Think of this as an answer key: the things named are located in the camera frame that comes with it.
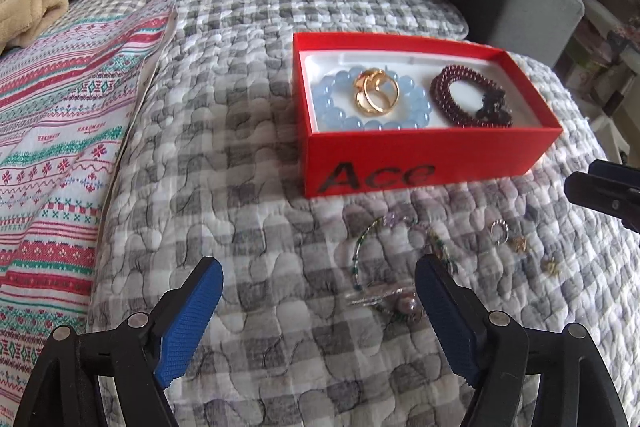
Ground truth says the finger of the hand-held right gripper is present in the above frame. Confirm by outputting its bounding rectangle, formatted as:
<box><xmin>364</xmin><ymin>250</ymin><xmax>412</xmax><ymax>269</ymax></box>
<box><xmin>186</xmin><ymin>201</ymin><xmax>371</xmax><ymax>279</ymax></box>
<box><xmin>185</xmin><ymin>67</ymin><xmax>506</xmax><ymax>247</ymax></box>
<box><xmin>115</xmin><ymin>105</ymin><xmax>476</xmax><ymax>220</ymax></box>
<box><xmin>564</xmin><ymin>159</ymin><xmax>640</xmax><ymax>230</ymax></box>

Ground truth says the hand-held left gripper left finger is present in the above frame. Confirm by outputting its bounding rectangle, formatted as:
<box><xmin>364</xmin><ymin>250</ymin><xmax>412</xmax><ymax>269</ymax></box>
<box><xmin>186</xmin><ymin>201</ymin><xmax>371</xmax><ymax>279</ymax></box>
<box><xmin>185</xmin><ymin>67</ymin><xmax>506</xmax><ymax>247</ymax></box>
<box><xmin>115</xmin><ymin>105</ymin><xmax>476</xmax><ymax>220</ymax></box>
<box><xmin>17</xmin><ymin>257</ymin><xmax>224</xmax><ymax>427</ymax></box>

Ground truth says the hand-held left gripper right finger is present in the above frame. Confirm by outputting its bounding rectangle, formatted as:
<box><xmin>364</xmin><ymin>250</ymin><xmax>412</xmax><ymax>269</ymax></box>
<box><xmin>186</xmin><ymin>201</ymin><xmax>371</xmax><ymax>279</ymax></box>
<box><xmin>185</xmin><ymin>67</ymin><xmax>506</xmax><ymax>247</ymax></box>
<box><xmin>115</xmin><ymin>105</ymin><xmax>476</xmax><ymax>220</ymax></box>
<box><xmin>414</xmin><ymin>253</ymin><xmax>631</xmax><ymax>427</ymax></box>

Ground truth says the purple pearl earring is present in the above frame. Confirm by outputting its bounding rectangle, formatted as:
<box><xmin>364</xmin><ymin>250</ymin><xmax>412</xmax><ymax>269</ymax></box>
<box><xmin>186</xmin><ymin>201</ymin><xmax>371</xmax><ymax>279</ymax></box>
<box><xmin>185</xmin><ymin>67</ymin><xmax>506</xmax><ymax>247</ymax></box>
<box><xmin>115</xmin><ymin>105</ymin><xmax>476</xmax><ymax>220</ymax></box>
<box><xmin>392</xmin><ymin>296</ymin><xmax>423</xmax><ymax>322</ymax></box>

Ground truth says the green gem pendant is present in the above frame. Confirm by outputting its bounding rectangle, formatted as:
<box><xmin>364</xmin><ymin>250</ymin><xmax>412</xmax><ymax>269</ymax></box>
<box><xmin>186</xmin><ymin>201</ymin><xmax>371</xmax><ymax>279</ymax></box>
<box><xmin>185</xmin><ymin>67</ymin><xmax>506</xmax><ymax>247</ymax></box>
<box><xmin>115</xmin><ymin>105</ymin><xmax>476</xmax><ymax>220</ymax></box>
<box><xmin>427</xmin><ymin>229</ymin><xmax>458</xmax><ymax>275</ymax></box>

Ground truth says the silver ring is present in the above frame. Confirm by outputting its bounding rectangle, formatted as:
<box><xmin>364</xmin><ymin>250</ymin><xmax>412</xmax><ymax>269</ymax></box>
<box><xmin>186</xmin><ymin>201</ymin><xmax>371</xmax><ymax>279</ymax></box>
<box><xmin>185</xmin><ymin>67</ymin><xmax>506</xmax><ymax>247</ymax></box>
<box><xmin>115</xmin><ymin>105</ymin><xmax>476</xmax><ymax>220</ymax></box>
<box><xmin>487</xmin><ymin>218</ymin><xmax>511</xmax><ymax>244</ymax></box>

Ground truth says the clear and green bead bracelet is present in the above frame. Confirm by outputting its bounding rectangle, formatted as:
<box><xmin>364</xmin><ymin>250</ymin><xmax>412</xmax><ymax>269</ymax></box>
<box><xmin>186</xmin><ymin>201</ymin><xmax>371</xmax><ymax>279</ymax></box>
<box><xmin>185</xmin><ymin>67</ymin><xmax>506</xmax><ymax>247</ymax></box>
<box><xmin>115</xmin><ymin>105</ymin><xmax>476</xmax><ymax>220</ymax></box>
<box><xmin>349</xmin><ymin>213</ymin><xmax>422</xmax><ymax>305</ymax></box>

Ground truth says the red cardboard box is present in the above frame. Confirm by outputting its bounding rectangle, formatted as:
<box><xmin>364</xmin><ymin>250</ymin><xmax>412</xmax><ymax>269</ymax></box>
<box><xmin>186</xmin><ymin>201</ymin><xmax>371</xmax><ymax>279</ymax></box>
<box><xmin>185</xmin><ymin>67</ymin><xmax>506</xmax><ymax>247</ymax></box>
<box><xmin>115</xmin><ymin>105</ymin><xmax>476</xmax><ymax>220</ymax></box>
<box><xmin>292</xmin><ymin>32</ymin><xmax>564</xmax><ymax>198</ymax></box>

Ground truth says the black beaded charm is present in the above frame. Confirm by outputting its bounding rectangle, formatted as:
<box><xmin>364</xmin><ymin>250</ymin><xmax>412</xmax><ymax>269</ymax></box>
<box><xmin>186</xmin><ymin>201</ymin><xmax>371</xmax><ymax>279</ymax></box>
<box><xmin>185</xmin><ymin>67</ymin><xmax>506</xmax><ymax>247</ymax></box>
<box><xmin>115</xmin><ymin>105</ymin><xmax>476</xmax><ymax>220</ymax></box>
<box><xmin>472</xmin><ymin>92</ymin><xmax>511</xmax><ymax>122</ymax></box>

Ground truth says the grey checked quilt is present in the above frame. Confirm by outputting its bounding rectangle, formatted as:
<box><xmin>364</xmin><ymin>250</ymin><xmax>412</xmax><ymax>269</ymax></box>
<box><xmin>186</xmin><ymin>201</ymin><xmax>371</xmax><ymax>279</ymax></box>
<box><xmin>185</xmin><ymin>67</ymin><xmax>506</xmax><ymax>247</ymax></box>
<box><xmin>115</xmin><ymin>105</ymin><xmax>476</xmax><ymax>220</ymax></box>
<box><xmin>65</xmin><ymin>0</ymin><xmax>640</xmax><ymax>427</ymax></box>

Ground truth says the grey sofa armrest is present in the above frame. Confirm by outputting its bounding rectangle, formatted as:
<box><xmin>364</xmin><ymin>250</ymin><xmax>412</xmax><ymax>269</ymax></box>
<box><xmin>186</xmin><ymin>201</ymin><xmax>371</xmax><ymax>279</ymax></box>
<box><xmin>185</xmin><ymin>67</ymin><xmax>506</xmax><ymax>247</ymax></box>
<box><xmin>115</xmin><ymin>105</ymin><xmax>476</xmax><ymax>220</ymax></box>
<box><xmin>434</xmin><ymin>0</ymin><xmax>586</xmax><ymax>68</ymax></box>

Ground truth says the striped patterned blanket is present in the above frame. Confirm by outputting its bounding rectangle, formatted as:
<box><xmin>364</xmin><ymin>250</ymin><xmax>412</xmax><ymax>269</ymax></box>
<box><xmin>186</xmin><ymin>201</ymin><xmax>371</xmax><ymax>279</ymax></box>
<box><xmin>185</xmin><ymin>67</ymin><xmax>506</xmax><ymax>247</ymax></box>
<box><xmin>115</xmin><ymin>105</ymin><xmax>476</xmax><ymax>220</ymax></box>
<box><xmin>0</xmin><ymin>0</ymin><xmax>179</xmax><ymax>410</ymax></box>

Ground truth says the dark red bead bracelet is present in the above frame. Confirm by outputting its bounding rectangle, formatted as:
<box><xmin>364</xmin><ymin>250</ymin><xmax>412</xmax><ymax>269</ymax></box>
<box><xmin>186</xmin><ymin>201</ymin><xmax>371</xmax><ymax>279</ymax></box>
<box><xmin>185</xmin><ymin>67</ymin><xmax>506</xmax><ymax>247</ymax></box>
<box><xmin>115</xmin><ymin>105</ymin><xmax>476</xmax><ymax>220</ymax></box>
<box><xmin>430</xmin><ymin>64</ymin><xmax>513</xmax><ymax>128</ymax></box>

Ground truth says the gold ring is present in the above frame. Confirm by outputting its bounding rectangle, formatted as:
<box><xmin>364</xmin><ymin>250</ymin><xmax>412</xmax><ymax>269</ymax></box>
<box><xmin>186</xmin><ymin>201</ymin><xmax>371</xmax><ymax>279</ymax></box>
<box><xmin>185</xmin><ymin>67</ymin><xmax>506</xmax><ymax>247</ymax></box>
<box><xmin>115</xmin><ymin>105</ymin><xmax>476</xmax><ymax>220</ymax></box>
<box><xmin>354</xmin><ymin>68</ymin><xmax>401</xmax><ymax>116</ymax></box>

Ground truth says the light blue bead bracelet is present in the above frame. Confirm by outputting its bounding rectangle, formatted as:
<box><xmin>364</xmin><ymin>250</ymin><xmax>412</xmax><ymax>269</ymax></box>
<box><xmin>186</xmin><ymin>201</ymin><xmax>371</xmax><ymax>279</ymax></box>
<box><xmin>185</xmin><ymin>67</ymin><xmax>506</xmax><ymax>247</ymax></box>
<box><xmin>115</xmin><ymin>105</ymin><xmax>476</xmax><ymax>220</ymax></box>
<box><xmin>311</xmin><ymin>66</ymin><xmax>432</xmax><ymax>132</ymax></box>

